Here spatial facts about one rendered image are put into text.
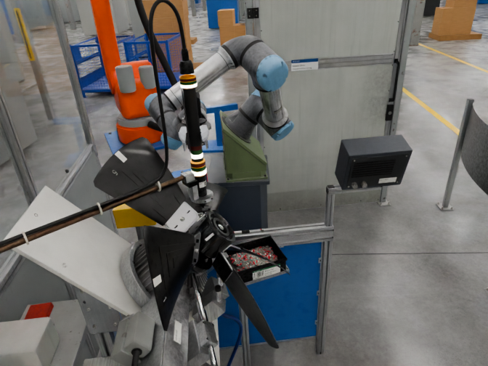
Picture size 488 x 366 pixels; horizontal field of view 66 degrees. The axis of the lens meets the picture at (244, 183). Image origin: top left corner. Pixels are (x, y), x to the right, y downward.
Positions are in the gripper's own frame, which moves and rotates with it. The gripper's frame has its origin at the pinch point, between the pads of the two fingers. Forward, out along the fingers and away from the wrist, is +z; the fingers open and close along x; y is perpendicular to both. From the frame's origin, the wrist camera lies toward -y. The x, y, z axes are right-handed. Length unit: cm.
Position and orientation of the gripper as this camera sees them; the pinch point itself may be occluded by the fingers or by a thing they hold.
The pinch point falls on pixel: (193, 136)
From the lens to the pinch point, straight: 103.3
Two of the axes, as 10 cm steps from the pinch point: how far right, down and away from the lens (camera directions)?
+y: 0.5, 8.8, 4.7
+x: -9.9, 0.9, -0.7
